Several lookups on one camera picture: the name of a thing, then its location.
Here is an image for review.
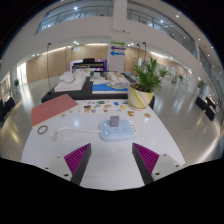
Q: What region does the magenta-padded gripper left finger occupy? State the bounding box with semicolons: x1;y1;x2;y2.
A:
42;143;92;186

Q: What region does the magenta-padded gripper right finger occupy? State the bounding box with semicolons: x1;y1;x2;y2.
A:
131;142;184;186

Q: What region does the light blue power strip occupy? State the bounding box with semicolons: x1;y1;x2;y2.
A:
99;119;140;142

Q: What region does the white sheet with colourful stickers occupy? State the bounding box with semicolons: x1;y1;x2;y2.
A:
77;99;114;115

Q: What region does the pink flat board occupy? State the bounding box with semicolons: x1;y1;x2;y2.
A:
31;93;80;129

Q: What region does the green plant in striped pot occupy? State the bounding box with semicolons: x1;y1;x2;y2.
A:
127;57;163;111

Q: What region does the blue mat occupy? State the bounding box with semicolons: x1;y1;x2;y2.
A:
91;83;129;95

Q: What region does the group of black chairs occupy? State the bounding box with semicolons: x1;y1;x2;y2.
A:
0;96;16;123
194;95;218;122

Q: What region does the potted palm plant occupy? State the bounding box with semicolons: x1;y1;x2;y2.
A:
159;67;169;79

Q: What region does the black piano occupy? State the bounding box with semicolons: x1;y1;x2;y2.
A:
71;58;108;73

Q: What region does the black floor lamp stand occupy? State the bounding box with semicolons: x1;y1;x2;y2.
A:
46;42;56;95

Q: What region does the small potted plant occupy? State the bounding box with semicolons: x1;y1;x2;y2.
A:
13;78;20;96

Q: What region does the sign with coloured arrows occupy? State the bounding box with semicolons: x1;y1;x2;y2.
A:
109;40;127;57

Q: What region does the white coiled cable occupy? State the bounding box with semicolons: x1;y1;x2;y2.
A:
49;126;103;143

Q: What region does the brown tape ring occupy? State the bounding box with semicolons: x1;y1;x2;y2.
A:
37;125;49;135

